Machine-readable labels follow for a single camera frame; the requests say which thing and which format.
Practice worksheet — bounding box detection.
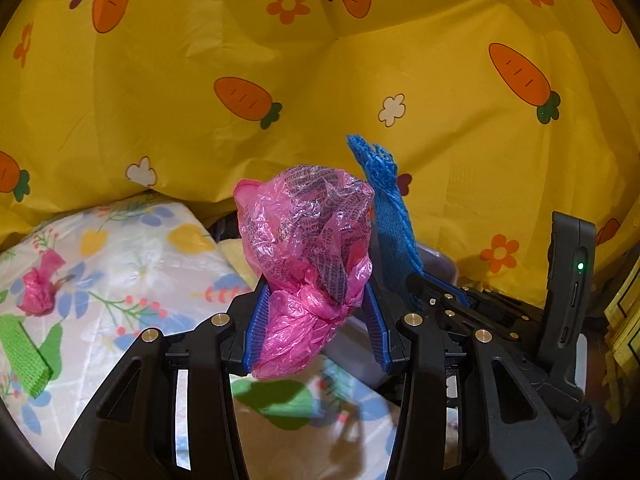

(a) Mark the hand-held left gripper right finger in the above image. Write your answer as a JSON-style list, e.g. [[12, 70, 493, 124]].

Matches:
[[361, 284, 577, 480]]

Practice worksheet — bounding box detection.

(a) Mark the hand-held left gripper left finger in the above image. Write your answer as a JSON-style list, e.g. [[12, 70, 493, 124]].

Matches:
[[54, 279, 272, 480]]

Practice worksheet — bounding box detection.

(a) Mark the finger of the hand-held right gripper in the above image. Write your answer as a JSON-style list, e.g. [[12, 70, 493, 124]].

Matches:
[[406, 274, 482, 335], [450, 285, 547, 347]]

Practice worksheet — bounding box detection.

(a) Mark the grey purple plastic bin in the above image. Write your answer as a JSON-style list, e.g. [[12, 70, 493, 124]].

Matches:
[[322, 242, 459, 393]]

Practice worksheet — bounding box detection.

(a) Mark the blue mesh net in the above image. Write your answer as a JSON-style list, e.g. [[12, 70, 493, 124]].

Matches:
[[346, 134, 427, 311]]

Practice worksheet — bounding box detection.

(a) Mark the yellow tissue pack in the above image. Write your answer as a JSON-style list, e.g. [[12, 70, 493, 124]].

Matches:
[[602, 260, 640, 427]]

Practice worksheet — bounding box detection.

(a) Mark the white floral tablecloth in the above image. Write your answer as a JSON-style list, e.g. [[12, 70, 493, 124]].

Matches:
[[0, 192, 461, 472]]

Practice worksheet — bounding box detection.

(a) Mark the small pink plastic bag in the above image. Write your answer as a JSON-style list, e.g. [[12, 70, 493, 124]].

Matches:
[[17, 250, 77, 317]]

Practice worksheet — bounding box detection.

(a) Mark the green knitted cloth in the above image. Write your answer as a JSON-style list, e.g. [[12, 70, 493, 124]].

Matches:
[[0, 316, 54, 402]]

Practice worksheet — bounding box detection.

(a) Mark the yellow carrot print cloth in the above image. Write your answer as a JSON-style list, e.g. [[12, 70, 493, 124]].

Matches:
[[0, 0, 640, 311]]

